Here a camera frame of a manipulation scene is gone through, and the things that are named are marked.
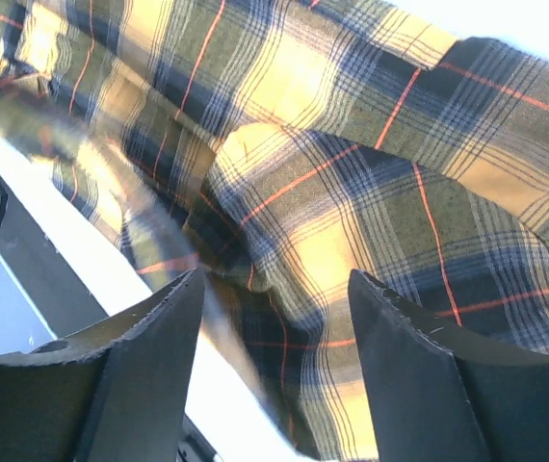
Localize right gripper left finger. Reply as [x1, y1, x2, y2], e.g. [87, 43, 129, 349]
[0, 269, 204, 461]

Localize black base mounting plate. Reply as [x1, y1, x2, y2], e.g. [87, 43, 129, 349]
[0, 176, 216, 461]

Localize yellow plaid long sleeve shirt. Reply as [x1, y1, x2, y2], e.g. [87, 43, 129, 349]
[0, 1, 549, 461]

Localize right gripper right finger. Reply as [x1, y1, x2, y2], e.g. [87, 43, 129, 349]
[348, 270, 549, 462]

